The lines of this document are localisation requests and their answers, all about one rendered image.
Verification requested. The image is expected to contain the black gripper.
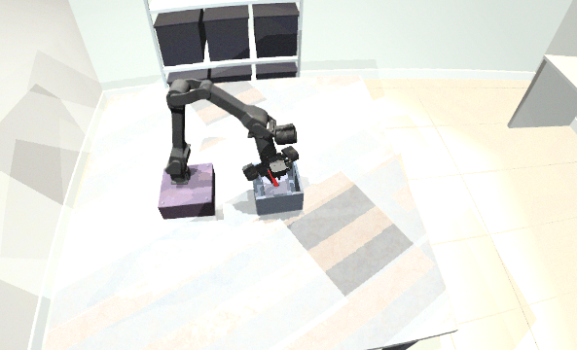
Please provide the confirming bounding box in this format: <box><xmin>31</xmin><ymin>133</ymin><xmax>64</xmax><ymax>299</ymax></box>
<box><xmin>241</xmin><ymin>145</ymin><xmax>300</xmax><ymax>184</ymax></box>

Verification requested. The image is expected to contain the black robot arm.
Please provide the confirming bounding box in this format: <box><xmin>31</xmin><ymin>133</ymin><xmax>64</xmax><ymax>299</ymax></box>
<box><xmin>164</xmin><ymin>79</ymin><xmax>298</xmax><ymax>185</ymax></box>

